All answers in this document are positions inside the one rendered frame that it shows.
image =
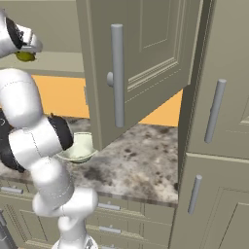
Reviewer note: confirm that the beige wall cabinet body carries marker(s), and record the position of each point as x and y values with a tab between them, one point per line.
58	32

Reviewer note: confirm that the beige tall cabinet small door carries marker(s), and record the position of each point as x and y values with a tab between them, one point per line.
220	207

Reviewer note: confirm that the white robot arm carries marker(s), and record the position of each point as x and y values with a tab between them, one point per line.
22	103

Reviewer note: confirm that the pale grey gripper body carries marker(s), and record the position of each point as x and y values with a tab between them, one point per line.
34	43

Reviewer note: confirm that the pale green bowl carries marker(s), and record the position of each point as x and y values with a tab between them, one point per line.
81	149

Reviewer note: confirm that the beige tall cabinet large door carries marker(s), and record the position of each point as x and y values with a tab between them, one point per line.
233	81

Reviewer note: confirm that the yellow-green pear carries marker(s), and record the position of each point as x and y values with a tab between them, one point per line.
25	56

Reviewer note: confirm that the beige drawer front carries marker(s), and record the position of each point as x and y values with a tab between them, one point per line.
129	206
13	185
129	231

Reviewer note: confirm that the beige wall cabinet door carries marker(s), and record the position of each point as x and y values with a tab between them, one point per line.
152	64

